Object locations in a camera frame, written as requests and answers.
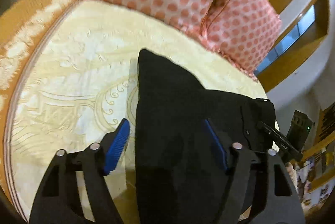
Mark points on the dark box on shelf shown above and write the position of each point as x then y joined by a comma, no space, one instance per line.
299,130

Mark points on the wooden framed window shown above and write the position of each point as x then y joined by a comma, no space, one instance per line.
305,27

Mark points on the right polka dot pillow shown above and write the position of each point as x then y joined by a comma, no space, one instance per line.
241,31

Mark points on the cream patterned bed cover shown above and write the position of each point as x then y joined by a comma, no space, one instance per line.
69,75

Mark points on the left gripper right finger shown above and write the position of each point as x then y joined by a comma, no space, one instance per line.
259,188

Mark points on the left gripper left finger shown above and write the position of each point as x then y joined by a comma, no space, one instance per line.
57,199

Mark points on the black pants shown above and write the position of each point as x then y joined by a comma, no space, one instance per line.
179,177

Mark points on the wooden shelf with items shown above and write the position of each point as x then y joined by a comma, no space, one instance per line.
313,176

